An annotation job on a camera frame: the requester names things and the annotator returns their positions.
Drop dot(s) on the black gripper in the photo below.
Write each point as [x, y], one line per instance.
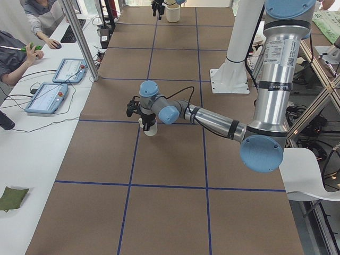
[147, 118]
[156, 4]

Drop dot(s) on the white ceramic mug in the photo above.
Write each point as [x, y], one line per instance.
[152, 129]

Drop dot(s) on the cream plastic basket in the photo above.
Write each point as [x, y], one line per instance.
[172, 11]

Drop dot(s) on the far teach pendant tablet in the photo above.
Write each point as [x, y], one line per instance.
[70, 70]

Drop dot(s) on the teach pendant tablet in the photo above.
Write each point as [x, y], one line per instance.
[48, 98]
[70, 70]

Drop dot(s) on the black keyboard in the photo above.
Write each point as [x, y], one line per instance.
[69, 36]

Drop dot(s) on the near teach pendant tablet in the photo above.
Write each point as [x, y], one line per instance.
[48, 98]

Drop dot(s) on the person in white sleeves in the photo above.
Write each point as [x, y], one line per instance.
[44, 17]

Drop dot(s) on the seated person grey shirt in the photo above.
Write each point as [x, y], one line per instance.
[14, 63]

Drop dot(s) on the green cloth pouch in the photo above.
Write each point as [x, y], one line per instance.
[12, 198]

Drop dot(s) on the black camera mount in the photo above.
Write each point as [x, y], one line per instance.
[133, 107]

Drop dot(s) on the aluminium frame post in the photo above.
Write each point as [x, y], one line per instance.
[80, 38]

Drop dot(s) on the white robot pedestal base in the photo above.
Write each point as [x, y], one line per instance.
[231, 77]

